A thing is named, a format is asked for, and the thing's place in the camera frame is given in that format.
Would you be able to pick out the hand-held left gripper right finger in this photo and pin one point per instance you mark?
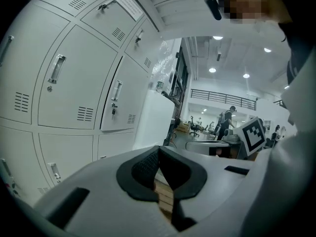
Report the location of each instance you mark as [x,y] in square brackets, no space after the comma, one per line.
[217,181]

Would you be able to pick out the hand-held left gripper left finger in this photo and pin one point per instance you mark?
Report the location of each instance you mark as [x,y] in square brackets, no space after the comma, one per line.
[103,194]

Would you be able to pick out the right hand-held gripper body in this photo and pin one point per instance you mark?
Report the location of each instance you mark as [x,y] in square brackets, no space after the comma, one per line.
[254,137]

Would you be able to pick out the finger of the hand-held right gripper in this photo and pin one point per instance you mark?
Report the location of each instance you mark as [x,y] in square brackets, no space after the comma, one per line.
[197,146]

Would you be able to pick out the grey metal locker door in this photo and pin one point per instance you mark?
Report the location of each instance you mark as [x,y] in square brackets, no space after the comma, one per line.
[123,95]

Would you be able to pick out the white metal locker cabinet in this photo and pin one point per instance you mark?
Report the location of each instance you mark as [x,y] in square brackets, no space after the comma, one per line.
[74,70]

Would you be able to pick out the black swivel chair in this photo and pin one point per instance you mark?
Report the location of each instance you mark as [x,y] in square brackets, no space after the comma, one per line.
[194,127]

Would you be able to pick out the black metal railing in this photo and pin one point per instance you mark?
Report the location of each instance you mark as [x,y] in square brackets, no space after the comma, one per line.
[222,99]

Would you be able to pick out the white tall box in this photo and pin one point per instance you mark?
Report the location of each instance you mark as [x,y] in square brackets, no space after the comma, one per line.
[153,120]

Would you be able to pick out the brown wooden platform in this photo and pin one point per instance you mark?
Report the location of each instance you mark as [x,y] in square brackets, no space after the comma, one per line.
[164,196]

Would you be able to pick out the round ceiling light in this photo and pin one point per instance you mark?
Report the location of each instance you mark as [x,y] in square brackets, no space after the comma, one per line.
[267,50]
[246,75]
[212,70]
[217,37]

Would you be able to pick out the small metal can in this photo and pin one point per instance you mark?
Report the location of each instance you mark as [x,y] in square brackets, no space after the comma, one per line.
[159,86]

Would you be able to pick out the black framed glass door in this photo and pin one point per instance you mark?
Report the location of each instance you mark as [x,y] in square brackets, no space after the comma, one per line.
[181,70]

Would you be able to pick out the crumpled clear plastic sheet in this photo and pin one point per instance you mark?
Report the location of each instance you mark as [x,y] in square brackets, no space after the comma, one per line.
[163,60]

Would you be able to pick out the person's black shirt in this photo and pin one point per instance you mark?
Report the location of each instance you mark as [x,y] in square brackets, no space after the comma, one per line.
[303,41]

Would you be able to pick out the person's head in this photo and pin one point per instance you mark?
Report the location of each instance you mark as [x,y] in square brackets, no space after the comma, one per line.
[249,1]

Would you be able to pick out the white paper notice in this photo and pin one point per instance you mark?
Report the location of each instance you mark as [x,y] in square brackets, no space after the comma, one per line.
[129,6]

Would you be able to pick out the black head-mounted camera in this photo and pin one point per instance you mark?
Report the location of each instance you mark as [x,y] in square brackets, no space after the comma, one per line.
[213,7]

